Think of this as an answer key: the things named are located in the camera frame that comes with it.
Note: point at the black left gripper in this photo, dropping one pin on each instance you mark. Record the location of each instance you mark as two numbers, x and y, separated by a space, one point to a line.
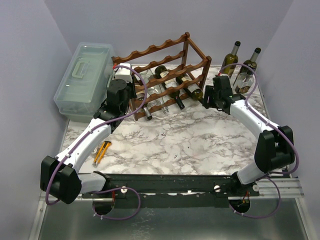
131 85

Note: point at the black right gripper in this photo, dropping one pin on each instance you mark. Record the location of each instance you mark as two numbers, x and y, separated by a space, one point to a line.
208 100

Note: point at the dark green wine bottle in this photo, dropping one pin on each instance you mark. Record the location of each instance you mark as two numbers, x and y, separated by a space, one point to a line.
192 90
160 72

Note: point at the green bottle silver foil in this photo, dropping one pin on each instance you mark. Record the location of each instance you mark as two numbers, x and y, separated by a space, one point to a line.
231 58
252 62

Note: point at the clear bottle black cap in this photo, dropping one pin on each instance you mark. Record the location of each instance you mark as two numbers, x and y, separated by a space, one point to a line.
243 82

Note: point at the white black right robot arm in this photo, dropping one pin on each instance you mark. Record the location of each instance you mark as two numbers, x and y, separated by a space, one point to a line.
275 144

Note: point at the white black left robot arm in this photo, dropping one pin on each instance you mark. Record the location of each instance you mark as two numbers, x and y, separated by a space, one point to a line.
59 175

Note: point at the clear glass wine bottle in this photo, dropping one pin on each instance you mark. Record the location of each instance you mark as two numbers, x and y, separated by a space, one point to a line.
148 75

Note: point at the brown wooden wine rack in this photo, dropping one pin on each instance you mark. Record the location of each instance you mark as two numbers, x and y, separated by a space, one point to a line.
175 64

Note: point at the translucent green plastic toolbox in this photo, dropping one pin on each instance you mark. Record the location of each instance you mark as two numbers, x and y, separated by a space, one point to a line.
84 84

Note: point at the yellow utility knife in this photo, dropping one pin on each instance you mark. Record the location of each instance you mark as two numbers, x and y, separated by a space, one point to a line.
101 152

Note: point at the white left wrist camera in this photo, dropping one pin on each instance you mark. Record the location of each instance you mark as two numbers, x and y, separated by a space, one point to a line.
123 73

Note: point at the black metal base rail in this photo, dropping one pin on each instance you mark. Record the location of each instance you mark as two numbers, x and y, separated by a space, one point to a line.
193 201

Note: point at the aluminium extrusion rail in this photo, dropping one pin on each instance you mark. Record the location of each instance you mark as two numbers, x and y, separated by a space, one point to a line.
275 188

